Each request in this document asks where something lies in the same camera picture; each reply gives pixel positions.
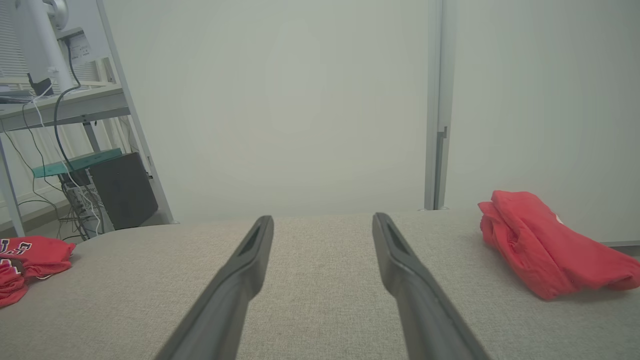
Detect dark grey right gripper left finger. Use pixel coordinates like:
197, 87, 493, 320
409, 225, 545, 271
154, 215, 275, 360

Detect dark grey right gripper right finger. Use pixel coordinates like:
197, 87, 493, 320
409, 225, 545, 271
372, 212, 490, 360

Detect red basketball shorts white stripe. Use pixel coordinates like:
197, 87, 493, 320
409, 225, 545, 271
477, 189, 640, 301

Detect red jersey white sleeves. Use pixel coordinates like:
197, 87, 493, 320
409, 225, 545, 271
0, 235, 76, 309

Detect black computer tower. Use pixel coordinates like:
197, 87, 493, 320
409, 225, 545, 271
88, 152, 160, 231

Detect white mesh computer case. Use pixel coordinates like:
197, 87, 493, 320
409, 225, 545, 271
62, 182, 106, 227

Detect teal flat box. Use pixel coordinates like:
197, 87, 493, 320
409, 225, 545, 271
32, 147, 124, 180

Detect white monitor stand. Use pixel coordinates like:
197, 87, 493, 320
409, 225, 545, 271
13, 0, 76, 94

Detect grey double partition post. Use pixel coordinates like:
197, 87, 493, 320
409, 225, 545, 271
423, 0, 457, 211

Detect grey slanted partition post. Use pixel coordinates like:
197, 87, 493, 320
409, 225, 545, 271
95, 0, 177, 225

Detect black power cable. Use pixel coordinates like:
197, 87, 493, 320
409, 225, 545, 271
52, 37, 85, 173

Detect white cable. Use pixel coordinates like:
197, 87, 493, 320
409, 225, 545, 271
29, 82, 102, 237

